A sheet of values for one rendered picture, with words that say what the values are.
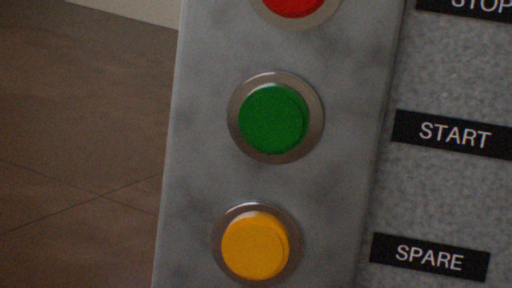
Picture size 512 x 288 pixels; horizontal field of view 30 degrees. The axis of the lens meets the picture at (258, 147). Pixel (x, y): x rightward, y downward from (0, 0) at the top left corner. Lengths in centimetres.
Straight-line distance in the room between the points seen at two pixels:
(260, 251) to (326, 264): 3
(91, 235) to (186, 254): 339
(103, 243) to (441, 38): 338
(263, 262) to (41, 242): 334
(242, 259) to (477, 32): 12
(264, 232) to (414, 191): 6
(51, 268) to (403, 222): 314
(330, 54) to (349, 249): 8
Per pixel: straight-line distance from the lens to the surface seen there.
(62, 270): 348
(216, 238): 36
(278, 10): 33
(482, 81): 36
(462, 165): 37
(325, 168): 35
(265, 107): 34
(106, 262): 356
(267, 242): 36
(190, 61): 35
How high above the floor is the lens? 154
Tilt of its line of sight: 18 degrees down
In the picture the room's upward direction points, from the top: 8 degrees clockwise
